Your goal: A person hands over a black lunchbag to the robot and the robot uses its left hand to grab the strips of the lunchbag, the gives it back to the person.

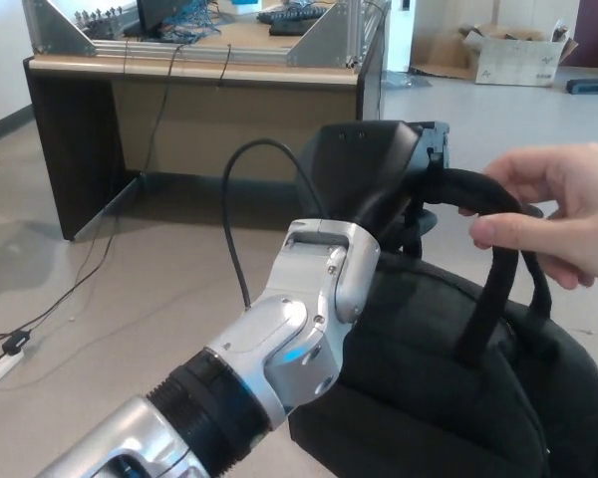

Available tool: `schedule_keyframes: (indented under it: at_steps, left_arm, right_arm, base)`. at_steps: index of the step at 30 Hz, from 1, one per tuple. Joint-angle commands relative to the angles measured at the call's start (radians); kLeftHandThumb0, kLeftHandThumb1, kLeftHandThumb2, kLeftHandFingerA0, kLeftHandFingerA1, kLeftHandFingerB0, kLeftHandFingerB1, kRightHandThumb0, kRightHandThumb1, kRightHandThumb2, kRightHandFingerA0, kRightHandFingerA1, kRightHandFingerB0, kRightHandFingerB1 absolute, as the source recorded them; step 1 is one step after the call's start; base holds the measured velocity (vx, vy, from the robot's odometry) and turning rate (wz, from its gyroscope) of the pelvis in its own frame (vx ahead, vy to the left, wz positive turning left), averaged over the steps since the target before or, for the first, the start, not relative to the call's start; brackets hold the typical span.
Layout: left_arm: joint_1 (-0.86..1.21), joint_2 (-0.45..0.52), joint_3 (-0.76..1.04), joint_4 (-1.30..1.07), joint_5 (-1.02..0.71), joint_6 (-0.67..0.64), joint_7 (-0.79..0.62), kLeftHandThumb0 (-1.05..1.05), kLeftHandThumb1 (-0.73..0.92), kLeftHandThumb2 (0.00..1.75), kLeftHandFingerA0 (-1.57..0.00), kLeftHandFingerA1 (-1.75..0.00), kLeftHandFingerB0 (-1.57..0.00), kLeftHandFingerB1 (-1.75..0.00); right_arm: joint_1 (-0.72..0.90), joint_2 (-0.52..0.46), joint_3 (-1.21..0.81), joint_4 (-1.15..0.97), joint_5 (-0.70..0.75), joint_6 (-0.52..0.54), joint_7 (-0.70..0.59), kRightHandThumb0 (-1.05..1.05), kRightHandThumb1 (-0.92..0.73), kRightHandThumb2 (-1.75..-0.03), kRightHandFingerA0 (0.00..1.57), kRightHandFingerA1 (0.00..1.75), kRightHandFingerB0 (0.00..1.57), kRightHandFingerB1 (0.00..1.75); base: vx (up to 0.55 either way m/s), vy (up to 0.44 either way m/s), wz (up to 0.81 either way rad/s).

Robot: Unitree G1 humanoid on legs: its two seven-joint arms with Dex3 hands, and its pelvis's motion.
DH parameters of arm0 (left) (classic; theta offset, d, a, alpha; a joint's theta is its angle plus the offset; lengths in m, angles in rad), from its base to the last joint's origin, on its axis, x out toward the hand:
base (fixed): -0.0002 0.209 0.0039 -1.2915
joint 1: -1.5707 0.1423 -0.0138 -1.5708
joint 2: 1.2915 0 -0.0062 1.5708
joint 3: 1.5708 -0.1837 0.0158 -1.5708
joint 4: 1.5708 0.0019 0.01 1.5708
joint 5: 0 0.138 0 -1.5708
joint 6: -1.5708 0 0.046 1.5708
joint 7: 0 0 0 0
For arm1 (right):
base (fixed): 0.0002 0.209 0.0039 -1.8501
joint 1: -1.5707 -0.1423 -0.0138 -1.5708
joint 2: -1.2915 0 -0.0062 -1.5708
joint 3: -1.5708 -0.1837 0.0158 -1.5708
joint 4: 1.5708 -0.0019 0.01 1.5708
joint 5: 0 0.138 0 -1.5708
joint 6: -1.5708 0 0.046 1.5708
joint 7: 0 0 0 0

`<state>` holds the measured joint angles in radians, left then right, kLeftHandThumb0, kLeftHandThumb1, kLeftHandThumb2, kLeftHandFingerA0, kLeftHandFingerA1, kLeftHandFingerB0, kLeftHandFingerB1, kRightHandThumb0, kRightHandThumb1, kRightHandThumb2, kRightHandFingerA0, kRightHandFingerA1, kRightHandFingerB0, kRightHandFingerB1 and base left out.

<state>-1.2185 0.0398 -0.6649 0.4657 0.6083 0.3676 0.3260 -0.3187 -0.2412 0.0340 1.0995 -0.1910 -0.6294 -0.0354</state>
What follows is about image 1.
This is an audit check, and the person's bare hand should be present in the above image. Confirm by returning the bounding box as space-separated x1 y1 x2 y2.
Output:
456 142 598 291

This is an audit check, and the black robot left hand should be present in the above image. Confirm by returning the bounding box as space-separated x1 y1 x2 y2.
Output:
298 119 450 258

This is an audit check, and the black lunch bag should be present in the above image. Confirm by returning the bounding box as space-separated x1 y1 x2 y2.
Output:
287 167 598 478

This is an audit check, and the blue flat floor object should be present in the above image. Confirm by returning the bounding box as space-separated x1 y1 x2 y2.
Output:
565 78 598 96

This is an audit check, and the white column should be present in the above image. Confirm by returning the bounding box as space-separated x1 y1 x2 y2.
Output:
382 0 416 74

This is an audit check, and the flat brown cardboard sheet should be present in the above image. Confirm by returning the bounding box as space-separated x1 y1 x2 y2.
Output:
409 34 477 81

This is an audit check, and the open white cardboard box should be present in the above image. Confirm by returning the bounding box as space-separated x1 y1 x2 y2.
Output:
460 19 579 89

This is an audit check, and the black flat device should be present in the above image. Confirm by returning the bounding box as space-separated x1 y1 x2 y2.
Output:
268 18 320 37

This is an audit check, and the dark brown desk beige top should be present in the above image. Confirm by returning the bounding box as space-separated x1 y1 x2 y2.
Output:
22 0 391 243

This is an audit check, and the black keyboard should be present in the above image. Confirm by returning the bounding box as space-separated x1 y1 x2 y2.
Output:
256 4 328 25

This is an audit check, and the black computer monitor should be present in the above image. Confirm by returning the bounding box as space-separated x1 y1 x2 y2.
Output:
124 0 180 39

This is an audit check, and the row of black knobs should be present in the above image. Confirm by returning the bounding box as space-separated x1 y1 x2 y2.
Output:
74 7 131 39

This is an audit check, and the black power adapter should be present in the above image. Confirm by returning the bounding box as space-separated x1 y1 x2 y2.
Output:
2 329 34 356

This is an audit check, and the aluminium profile frame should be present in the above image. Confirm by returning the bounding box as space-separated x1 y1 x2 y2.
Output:
22 0 391 70

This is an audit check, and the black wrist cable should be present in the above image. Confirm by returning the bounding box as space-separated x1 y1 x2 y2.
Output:
222 137 330 311

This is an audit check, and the long black power cable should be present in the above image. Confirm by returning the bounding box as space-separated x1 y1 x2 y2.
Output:
27 43 185 340

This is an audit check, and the blue cable bundle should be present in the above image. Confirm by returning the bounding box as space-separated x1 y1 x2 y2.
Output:
158 0 225 44

